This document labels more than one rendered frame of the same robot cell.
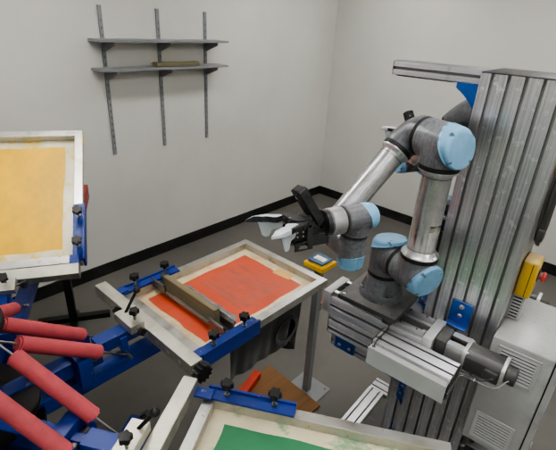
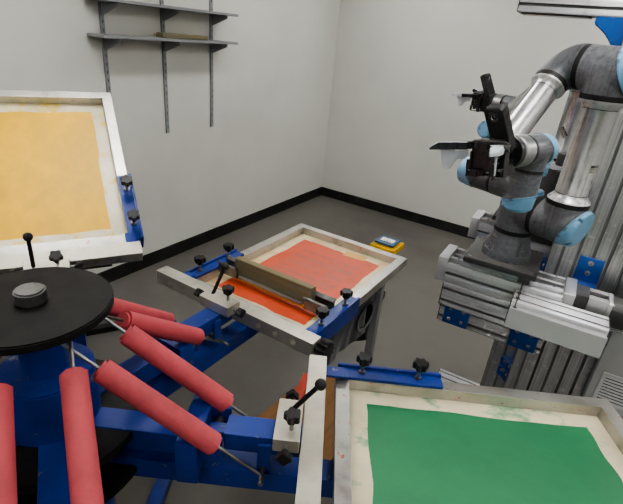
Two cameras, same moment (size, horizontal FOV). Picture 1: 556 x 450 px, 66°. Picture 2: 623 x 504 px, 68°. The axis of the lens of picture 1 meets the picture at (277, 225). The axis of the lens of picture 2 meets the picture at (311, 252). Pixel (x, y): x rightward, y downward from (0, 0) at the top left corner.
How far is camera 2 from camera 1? 0.56 m
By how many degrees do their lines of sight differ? 9
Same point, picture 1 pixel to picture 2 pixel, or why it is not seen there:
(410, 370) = (562, 326)
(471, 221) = (608, 168)
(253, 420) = (395, 398)
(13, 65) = not seen: outside the picture
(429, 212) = (593, 148)
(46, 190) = (78, 161)
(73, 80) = (66, 47)
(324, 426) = (477, 395)
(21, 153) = (38, 116)
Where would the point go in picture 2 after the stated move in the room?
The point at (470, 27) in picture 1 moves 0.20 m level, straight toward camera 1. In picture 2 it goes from (486, 13) to (489, 11)
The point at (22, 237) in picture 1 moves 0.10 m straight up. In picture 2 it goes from (58, 214) to (54, 187)
